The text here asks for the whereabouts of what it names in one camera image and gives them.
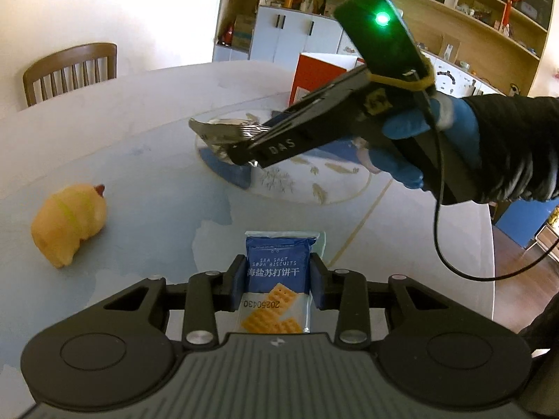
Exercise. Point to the blue biscuit packet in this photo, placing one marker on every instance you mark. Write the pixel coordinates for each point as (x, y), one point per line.
(275, 270)

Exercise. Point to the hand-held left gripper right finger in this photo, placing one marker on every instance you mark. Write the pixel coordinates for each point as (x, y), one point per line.
(316, 286)

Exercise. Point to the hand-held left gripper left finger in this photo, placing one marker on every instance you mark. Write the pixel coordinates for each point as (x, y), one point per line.
(236, 283)

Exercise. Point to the patterned round plate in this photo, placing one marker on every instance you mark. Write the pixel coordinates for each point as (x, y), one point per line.
(288, 183)

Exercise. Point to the red cardboard box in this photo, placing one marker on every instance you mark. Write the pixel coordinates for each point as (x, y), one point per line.
(314, 76)

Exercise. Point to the person's dark clothing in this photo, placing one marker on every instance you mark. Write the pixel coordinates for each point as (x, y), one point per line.
(543, 358)

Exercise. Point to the white table desktop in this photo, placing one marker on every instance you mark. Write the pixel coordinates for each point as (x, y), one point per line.
(153, 139)

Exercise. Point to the yellow plush toy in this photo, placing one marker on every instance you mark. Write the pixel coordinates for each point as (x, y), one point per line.
(70, 222)

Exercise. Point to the silver snack bag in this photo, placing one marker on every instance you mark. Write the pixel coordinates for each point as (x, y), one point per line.
(218, 133)

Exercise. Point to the person's right forearm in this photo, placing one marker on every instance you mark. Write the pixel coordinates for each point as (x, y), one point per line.
(515, 148)

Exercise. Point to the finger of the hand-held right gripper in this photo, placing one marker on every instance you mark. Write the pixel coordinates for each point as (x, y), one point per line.
(286, 115)
(275, 148)

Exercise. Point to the brown wooden chair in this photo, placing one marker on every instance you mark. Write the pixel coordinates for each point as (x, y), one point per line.
(70, 74)

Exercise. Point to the wooden shelf cabinet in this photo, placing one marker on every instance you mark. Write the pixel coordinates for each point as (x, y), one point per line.
(471, 13)

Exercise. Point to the printed cardboard box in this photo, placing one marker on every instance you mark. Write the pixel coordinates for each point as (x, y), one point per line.
(243, 32)

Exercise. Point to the small red extinguisher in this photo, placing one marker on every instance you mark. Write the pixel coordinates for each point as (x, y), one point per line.
(226, 37)

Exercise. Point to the blue furniture panel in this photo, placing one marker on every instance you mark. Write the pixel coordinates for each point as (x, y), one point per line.
(519, 222)

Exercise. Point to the person's right hand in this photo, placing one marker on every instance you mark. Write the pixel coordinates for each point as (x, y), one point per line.
(456, 115)

